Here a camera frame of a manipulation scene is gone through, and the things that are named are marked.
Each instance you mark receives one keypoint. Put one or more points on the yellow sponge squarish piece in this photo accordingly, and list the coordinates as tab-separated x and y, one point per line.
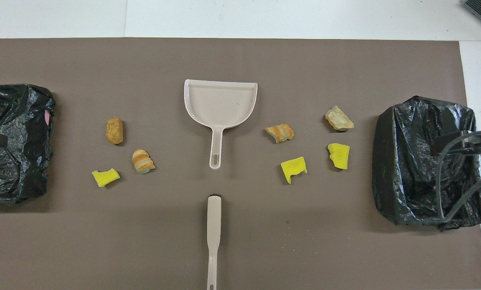
339	155

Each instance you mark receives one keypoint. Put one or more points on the yellow sponge notched piece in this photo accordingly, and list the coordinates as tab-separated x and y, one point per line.
103	177

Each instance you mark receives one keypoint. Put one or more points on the brown bread roll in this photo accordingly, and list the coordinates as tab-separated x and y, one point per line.
114	131

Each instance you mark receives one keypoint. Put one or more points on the striped orange bread piece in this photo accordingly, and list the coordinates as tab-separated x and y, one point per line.
142	161
280	133

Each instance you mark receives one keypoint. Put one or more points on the black bag bin pink spot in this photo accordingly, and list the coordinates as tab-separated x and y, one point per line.
19	169

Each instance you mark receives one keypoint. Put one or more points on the brown table mat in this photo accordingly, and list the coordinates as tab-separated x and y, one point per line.
240	60

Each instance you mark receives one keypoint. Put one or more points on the yellow sponge flag-shaped piece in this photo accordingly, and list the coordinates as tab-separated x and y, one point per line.
292	167

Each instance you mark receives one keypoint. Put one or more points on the beige plastic dustpan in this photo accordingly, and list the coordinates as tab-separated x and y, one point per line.
220	104

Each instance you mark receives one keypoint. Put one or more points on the pale crusty bread chunk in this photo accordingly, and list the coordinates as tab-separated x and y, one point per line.
338	119

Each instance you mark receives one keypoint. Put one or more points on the black bag lined bin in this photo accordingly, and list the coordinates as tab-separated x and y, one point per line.
409	161

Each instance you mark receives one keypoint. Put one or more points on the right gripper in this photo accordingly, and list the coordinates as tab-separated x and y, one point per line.
450	143

